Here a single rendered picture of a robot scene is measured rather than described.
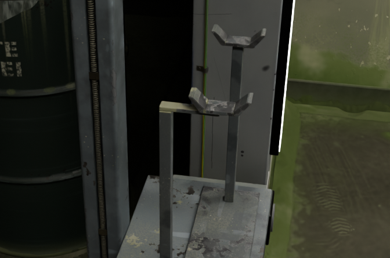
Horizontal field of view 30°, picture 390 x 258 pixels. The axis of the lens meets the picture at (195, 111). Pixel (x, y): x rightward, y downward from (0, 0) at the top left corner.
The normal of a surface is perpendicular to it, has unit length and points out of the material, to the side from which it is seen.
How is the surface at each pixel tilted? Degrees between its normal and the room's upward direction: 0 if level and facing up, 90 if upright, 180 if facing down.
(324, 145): 0
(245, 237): 0
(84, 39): 90
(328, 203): 0
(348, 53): 57
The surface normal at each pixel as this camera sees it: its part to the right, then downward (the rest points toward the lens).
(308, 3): -0.13, -0.04
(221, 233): 0.02, -0.86
